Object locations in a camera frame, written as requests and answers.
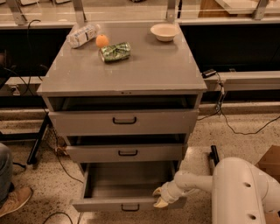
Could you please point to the grey drawer cabinet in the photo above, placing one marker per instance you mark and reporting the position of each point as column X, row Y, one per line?
column 156, row 76

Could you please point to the black metal floor bar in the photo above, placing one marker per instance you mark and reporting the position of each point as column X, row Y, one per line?
column 214, row 155

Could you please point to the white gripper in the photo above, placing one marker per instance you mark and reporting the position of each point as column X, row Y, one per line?
column 166, row 193

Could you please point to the black power adapter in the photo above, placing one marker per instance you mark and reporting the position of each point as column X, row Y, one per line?
column 208, row 73

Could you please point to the grey middle drawer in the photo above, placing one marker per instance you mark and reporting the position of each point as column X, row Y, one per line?
column 126, row 153

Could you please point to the white bowl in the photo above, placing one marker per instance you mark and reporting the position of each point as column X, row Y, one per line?
column 164, row 32

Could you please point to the clear plastic water bottle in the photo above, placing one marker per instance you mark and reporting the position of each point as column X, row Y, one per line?
column 83, row 35

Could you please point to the black table leg left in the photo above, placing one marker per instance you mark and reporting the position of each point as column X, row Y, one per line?
column 32, row 160

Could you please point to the cardboard box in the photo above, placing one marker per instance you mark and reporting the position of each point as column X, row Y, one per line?
column 270, row 164

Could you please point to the grey bottom drawer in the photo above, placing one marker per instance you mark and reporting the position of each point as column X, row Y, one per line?
column 122, row 187

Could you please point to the blue jeans leg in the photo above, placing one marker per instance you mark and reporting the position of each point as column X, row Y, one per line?
column 5, row 172

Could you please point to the grey drawer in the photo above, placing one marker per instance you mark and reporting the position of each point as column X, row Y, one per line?
column 122, row 187
column 124, row 122
column 126, row 153

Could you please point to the green crushed can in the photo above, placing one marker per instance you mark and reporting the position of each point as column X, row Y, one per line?
column 113, row 53

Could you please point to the grey top drawer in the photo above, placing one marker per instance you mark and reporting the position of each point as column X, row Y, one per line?
column 124, row 122

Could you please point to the orange fruit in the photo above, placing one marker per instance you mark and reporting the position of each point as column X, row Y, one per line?
column 102, row 40

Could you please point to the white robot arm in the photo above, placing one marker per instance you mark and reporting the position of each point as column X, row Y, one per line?
column 241, row 192

